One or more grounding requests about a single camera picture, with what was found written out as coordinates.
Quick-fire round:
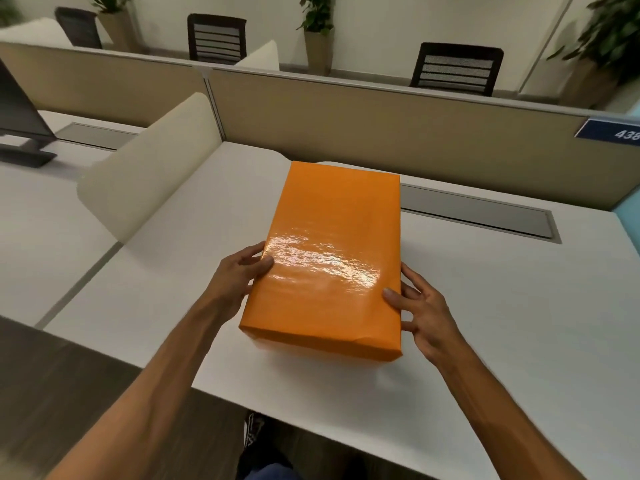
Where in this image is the black mesh office chair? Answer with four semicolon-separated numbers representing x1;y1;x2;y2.
54;7;104;49

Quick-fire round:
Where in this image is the orange box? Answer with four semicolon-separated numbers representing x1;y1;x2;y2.
239;161;403;363

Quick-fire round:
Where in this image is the long beige desk partition panel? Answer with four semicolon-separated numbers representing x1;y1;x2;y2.
207;65;640;212

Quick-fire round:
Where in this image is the light blue partition panel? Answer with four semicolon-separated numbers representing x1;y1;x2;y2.
611;187;640;246

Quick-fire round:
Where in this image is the person's left hand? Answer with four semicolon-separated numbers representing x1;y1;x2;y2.
202;241;275;326

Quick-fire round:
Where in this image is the blue desk sign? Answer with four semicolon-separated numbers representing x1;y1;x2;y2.
574;117;640;146

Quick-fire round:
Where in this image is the beige planter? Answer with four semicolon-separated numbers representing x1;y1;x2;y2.
97;9;139;53
564;57;622;111
303;30;335;77

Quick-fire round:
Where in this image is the person's blue trouser leg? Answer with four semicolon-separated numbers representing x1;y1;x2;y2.
236;444;303;480

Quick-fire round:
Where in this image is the person's left forearm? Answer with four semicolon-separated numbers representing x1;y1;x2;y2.
46;297;241;480

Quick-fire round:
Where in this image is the person's black patterned shoe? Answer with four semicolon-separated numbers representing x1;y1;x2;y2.
242;412;269;448

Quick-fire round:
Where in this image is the black slatted office chair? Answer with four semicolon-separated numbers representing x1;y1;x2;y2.
409;42;505;98
187;14;248;66

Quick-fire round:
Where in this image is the grey cable tray cover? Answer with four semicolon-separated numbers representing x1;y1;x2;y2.
399;183;562;244
53;122;144;152

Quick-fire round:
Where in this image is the black computer monitor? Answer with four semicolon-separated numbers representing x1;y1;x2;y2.
0;59;59;169

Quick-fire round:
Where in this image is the large green potted plant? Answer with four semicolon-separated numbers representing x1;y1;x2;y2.
546;0;640;86

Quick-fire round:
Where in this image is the white curved desk divider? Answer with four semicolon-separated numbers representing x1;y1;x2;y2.
0;17;74;48
234;40;280;72
76;92;224;244

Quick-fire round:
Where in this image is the person's right forearm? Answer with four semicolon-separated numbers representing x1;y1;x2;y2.
431;339;590;480

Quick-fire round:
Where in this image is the person's right hand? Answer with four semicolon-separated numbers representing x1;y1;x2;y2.
383;262;469;368

